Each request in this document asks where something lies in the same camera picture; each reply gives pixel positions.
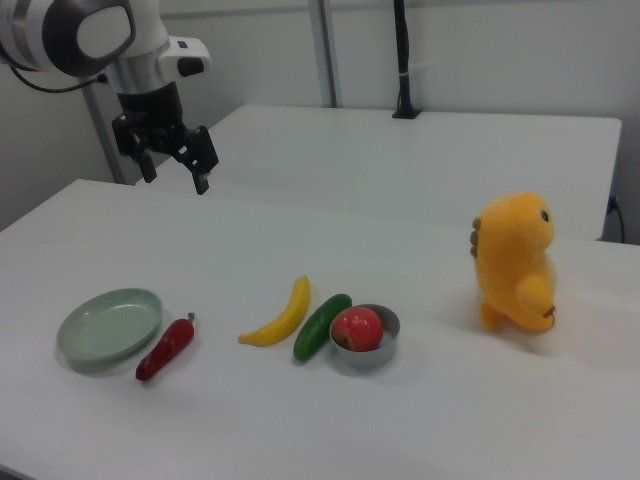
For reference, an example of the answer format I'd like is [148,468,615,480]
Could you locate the black pole with clamp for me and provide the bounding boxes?
[391,0,421,120]

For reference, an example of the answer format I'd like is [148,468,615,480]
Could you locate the red apple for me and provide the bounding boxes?
[330,306,385,353]

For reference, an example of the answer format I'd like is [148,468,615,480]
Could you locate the black cable behind table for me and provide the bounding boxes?
[607,197,626,244]

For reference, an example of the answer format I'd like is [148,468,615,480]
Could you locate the pale green plate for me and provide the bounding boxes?
[55,288,165,365]

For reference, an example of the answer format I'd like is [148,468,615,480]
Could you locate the red chili pepper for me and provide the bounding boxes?
[135,312,197,383]

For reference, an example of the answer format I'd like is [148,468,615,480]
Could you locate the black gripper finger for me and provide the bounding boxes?
[172,124,221,196]
[111,113,159,184]

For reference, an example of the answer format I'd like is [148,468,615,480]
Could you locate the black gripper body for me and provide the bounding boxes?
[117,82,186,152]

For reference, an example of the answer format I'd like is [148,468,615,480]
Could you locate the grey round bowl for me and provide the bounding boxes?
[329,303,402,370]

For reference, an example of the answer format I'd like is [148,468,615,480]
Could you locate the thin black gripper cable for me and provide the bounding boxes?
[8,63,109,95]

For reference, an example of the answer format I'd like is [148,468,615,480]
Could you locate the yellow banana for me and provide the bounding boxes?
[237,274,312,346]

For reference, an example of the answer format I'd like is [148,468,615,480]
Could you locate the yellow plush dinosaur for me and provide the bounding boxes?
[469,191,560,334]

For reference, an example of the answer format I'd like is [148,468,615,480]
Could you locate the white empty table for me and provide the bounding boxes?
[134,103,623,242]

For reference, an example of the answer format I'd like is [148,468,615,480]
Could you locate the green cucumber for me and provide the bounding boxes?
[292,293,353,362]

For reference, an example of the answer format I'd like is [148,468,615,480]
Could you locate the grey partition post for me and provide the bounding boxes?
[79,82,137,185]
[307,0,344,107]

